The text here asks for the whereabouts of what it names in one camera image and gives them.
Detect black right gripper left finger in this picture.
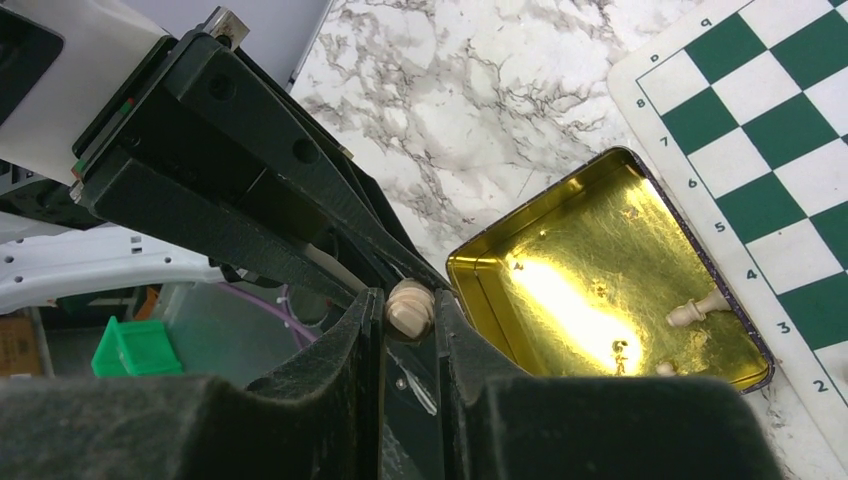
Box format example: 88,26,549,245
1,289,385,479

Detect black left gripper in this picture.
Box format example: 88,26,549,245
73,30,448,307

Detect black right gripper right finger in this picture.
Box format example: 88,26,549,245
435,290,781,479

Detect white bishop piece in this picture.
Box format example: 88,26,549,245
385,278,435,341

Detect gold tin white pieces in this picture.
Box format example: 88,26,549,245
446,147,775,394

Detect pile of white chess pieces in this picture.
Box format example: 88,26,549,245
657,288,731,373

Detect green white chess board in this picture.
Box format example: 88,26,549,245
607,1,847,461

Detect green plastic bin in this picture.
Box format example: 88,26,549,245
90,316,184,378

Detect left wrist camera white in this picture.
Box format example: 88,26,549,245
0,0,250,187

